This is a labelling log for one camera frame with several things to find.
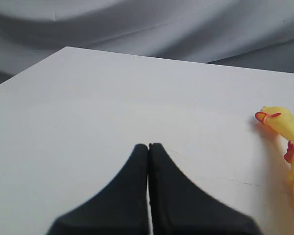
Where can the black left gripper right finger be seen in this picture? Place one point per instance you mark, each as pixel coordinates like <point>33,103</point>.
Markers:
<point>179,207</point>

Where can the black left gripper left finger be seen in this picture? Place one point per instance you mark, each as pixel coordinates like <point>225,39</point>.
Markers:
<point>118,209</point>

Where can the yellow rubber chicken toy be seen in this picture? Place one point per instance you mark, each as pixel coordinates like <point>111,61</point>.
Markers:
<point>281,120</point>

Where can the grey backdrop cloth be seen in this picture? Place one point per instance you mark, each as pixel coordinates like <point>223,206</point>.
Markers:
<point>256,34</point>

